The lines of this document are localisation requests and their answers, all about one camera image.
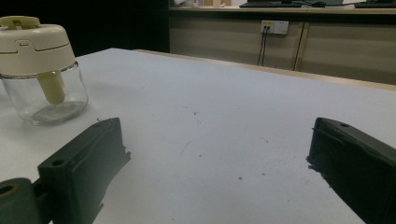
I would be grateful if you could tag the white table mat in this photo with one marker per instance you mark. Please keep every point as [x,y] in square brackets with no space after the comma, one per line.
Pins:
[218,109]

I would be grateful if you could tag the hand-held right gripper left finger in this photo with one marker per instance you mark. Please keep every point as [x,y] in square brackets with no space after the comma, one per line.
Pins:
[84,161]

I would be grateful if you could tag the cream lid glass food chopper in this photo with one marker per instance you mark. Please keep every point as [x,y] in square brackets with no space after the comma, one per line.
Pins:
[34,49]

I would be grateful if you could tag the white wall socket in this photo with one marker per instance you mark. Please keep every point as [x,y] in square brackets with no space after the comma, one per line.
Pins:
[275,27]

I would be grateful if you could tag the beige wooden cabinet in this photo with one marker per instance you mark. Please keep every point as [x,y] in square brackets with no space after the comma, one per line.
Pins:
[342,46]

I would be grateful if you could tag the black keyboard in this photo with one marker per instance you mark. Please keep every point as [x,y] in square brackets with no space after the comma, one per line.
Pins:
[376,5]
[269,4]

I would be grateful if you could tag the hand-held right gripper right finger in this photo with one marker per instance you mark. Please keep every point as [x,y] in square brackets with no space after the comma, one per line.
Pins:
[358,161]

